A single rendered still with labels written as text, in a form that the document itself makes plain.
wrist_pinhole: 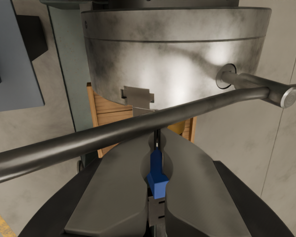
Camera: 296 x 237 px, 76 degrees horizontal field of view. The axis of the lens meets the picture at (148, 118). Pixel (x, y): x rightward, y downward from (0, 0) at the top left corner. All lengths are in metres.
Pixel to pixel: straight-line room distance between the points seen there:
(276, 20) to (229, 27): 1.82
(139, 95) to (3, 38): 0.55
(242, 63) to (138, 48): 0.14
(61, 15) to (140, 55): 0.69
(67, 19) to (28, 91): 0.34
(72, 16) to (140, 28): 0.68
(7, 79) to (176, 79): 0.62
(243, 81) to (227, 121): 1.87
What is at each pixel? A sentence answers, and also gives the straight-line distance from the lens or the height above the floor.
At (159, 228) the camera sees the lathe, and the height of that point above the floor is 0.86.
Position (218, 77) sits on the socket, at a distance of 0.27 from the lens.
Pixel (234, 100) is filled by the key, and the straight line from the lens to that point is 0.18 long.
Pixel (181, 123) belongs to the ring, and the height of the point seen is 1.12.
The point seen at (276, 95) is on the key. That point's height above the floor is 1.31.
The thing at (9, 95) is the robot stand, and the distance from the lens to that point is 0.79.
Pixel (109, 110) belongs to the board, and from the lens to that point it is 0.62.
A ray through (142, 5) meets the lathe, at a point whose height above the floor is 1.16.
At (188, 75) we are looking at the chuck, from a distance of 0.25.
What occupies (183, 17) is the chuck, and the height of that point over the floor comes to 1.23.
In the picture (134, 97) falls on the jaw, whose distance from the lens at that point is 0.28.
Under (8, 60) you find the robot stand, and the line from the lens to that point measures 0.76.
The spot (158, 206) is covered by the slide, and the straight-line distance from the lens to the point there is 0.83.
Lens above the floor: 1.45
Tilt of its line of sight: 59 degrees down
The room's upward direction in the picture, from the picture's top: 151 degrees clockwise
